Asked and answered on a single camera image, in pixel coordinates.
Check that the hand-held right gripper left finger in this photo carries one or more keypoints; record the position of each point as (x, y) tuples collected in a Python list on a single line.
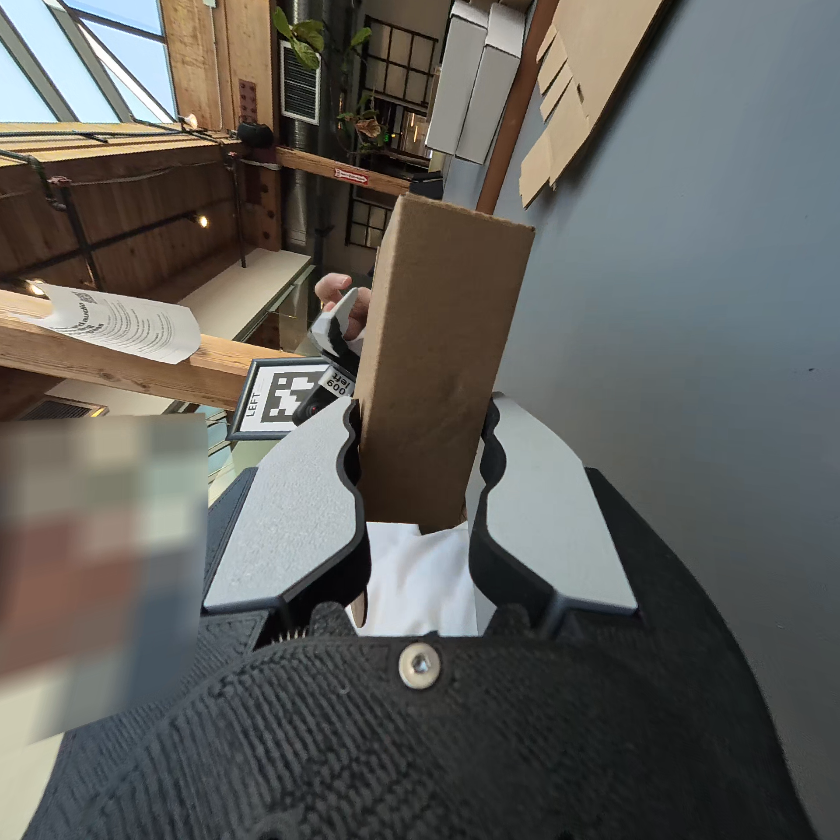
[(289, 499)]

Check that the wall air vent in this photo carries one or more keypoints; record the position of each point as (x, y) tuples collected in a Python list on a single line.
[(300, 82)]

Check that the brown cardboard box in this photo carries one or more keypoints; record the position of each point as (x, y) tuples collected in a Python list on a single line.
[(439, 367)]

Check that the wooden beam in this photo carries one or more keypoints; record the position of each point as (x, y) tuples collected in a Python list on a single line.
[(98, 367)]

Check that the skylight window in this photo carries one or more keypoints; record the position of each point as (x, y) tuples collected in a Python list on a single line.
[(85, 52)]

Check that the person's left hand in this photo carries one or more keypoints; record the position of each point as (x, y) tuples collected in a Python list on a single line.
[(358, 308)]

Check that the stack of white boxes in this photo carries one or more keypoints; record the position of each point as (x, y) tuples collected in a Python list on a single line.
[(476, 79)]

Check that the black framed window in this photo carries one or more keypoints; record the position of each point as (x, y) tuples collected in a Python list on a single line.
[(400, 62)]

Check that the metal air duct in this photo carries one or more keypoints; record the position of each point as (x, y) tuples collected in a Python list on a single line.
[(305, 190)]

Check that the flat unfolded cardboard sheet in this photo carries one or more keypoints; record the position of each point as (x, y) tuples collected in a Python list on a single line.
[(577, 98)]

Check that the printed paper sheet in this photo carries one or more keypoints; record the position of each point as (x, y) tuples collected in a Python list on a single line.
[(124, 321)]

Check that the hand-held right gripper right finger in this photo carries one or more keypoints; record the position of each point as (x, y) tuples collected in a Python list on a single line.
[(558, 518)]

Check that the green potted plant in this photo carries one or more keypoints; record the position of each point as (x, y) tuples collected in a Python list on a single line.
[(308, 36)]

